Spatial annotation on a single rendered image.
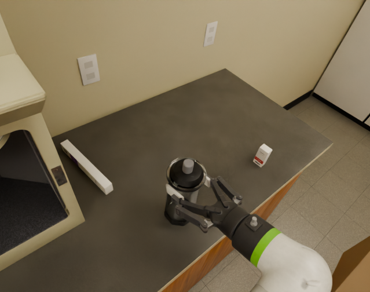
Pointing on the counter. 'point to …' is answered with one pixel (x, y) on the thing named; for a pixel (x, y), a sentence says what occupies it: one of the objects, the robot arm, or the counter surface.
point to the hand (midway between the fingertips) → (186, 183)
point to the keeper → (59, 175)
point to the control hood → (13, 91)
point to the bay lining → (21, 161)
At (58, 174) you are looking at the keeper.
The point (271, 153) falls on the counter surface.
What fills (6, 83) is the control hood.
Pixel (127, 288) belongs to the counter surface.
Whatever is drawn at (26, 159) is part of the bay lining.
